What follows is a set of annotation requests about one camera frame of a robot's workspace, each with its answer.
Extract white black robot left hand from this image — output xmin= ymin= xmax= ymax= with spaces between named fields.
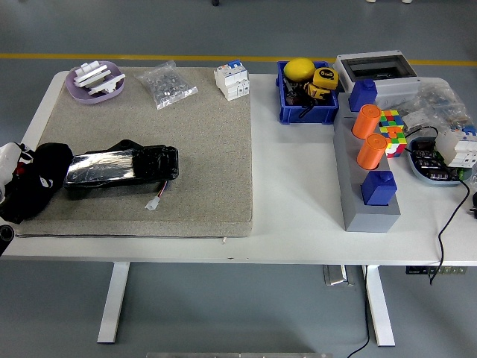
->
xmin=0 ymin=140 xmax=36 ymax=204

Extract black rag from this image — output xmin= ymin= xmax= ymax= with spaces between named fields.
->
xmin=0 ymin=142 xmax=75 ymax=225

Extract black panel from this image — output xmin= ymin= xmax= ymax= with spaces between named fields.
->
xmin=63 ymin=139 xmax=180 ymax=201

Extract table control panel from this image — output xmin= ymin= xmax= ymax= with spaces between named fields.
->
xmin=405 ymin=266 xmax=467 ymax=277

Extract purple tray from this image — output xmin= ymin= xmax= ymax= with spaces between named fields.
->
xmin=64 ymin=60 xmax=125 ymax=105

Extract white comb-shaped plastic piece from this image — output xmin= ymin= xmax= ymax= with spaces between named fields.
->
xmin=73 ymin=60 xmax=113 ymax=88

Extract white T-shaped plastic piece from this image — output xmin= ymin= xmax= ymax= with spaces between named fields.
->
xmin=86 ymin=72 xmax=127 ymax=96

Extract clear bag of metal nuts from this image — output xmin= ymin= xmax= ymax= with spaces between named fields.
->
xmin=133 ymin=60 xmax=199 ymax=111

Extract white table leg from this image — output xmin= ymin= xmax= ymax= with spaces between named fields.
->
xmin=362 ymin=265 xmax=397 ymax=348
xmin=97 ymin=262 xmax=131 ymax=345

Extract grey-brown mat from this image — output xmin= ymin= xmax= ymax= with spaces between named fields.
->
xmin=7 ymin=66 xmax=256 ymax=239

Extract white circuit breaker orange label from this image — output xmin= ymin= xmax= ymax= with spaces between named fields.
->
xmin=212 ymin=59 xmax=251 ymax=102

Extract black tool in bin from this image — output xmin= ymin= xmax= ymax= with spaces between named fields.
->
xmin=282 ymin=77 xmax=318 ymax=121

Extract yellow round object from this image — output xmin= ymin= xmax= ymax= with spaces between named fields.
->
xmin=283 ymin=57 xmax=316 ymax=83

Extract blue plastic bin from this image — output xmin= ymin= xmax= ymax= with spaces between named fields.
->
xmin=276 ymin=60 xmax=341 ymax=126

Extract yellow tape measure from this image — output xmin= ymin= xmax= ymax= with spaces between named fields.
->
xmin=304 ymin=66 xmax=338 ymax=102

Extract metal floor plate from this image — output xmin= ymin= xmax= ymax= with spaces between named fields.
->
xmin=323 ymin=264 xmax=357 ymax=288

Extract orange cylinder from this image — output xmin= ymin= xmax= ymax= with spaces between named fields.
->
xmin=351 ymin=104 xmax=383 ymax=140
xmin=356 ymin=134 xmax=389 ymax=171

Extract blue block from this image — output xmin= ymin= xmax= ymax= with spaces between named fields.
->
xmin=360 ymin=169 xmax=398 ymax=207
xmin=347 ymin=78 xmax=379 ymax=113

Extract grey holder block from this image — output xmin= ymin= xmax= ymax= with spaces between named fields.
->
xmin=332 ymin=92 xmax=402 ymax=233

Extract colourful puzzle cube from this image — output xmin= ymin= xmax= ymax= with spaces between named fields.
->
xmin=377 ymin=108 xmax=408 ymax=159

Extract grey distribution box clear lid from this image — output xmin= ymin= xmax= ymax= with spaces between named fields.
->
xmin=332 ymin=50 xmax=423 ymax=107

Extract light blue tray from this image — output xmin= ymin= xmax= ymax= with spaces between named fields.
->
xmin=405 ymin=135 xmax=473 ymax=188

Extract black modules in tray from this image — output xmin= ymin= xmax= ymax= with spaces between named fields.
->
xmin=411 ymin=139 xmax=462 ymax=182

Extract clear bag of small parts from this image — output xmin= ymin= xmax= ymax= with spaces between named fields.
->
xmin=376 ymin=79 xmax=473 ymax=132

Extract white circuit breaker blue levers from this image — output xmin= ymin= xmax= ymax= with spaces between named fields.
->
xmin=435 ymin=124 xmax=477 ymax=169

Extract white connector with coloured wires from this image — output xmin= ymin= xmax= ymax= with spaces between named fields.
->
xmin=145 ymin=180 xmax=169 ymax=212

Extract black cable under table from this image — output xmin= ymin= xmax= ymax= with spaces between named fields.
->
xmin=346 ymin=266 xmax=373 ymax=358

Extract black power cord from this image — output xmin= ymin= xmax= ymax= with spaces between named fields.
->
xmin=403 ymin=125 xmax=472 ymax=286

